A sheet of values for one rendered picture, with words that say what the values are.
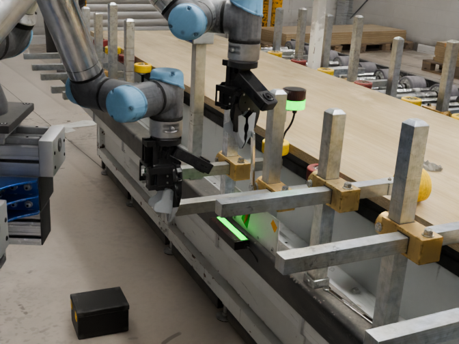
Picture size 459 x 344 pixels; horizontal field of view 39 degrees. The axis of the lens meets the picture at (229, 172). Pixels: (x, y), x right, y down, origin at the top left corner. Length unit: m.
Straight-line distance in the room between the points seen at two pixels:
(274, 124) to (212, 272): 1.20
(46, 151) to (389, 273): 0.82
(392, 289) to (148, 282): 1.79
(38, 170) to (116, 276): 1.49
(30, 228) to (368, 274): 0.86
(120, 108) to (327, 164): 0.46
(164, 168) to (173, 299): 1.43
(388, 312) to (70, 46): 0.83
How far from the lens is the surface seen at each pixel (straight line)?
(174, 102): 1.43
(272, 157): 1.65
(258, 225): 1.73
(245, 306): 2.49
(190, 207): 1.55
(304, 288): 1.55
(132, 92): 1.34
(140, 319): 2.70
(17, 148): 1.58
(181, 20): 1.37
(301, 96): 1.63
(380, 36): 10.42
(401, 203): 1.25
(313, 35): 3.24
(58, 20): 1.35
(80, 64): 1.40
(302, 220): 1.97
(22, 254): 3.26
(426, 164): 1.84
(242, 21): 1.50
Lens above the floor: 1.45
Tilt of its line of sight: 19 degrees down
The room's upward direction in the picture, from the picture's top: 3 degrees clockwise
